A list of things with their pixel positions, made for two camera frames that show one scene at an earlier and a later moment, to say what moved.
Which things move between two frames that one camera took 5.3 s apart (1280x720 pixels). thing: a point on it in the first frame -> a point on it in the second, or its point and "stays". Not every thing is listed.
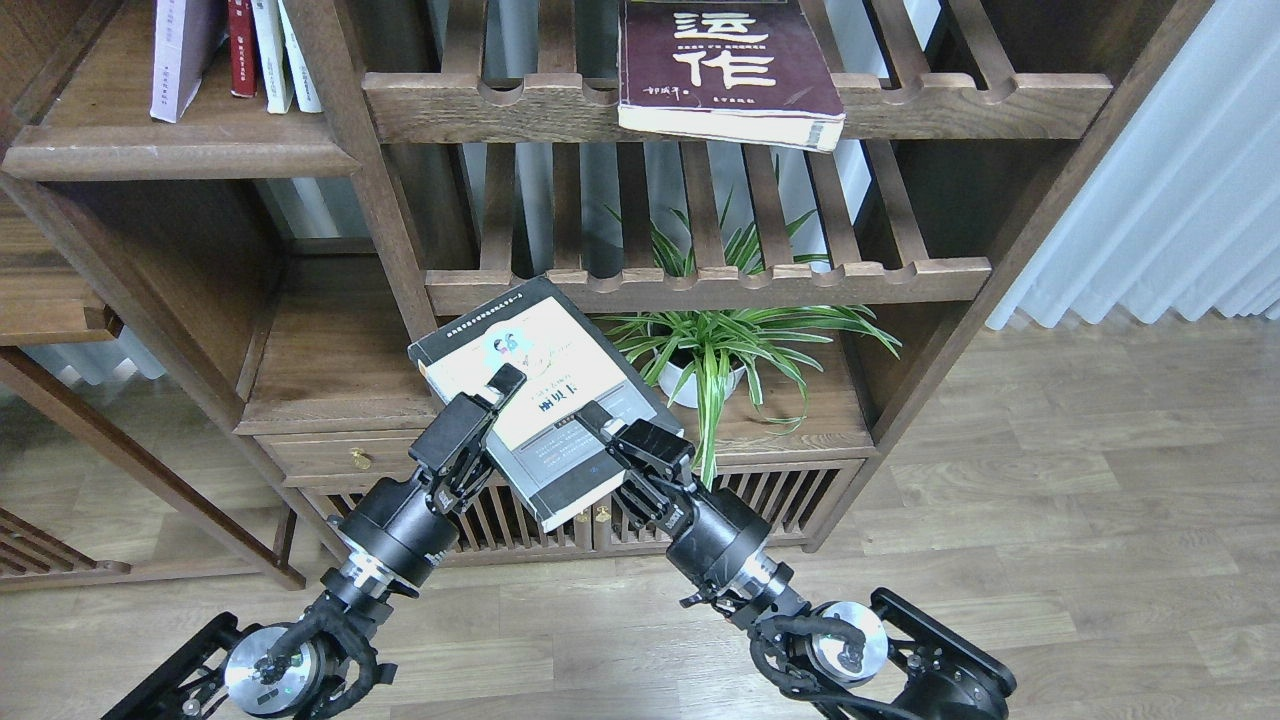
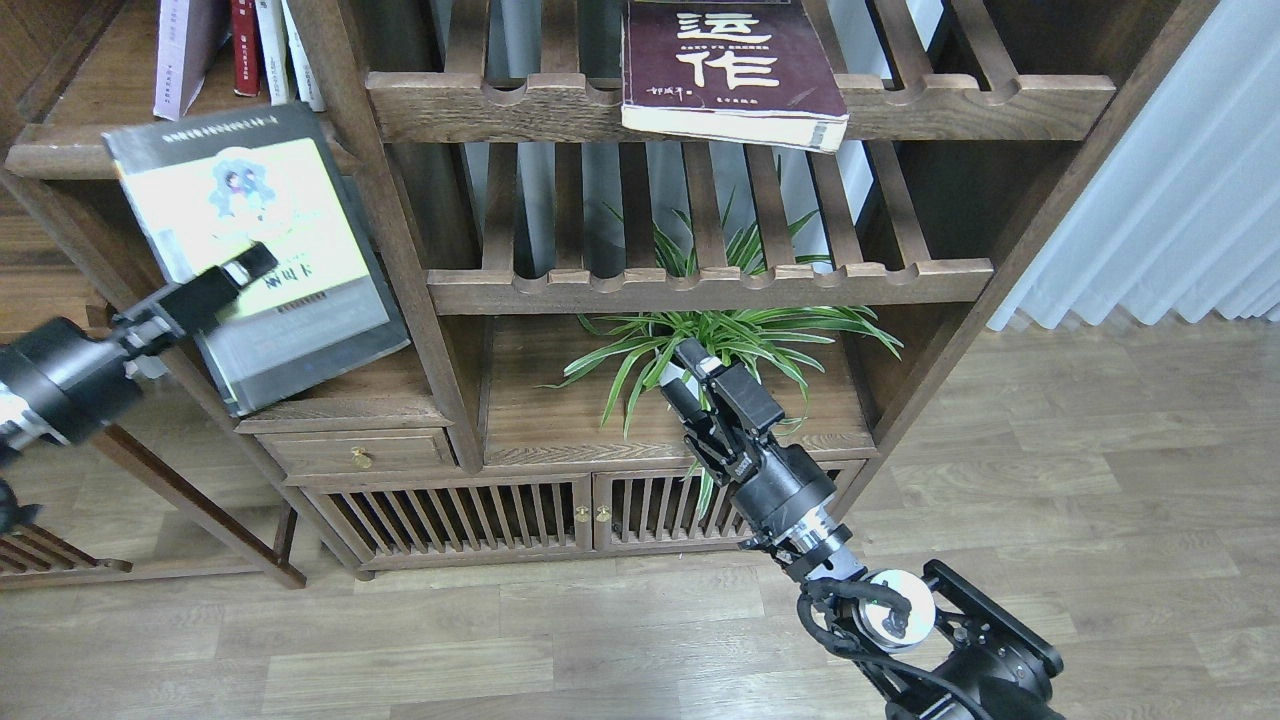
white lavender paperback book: (187, 35) stays
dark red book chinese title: (748, 71) stays
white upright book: (273, 56) stays
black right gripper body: (711, 536) -> (781, 488)
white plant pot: (670, 378) stays
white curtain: (1186, 218) stays
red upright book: (244, 79) stays
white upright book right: (305, 80) stays
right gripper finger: (596, 420) -> (695, 358)
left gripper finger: (505, 384) -> (250, 265)
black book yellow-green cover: (561, 469) -> (215, 186)
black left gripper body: (399, 532) -> (56, 378)
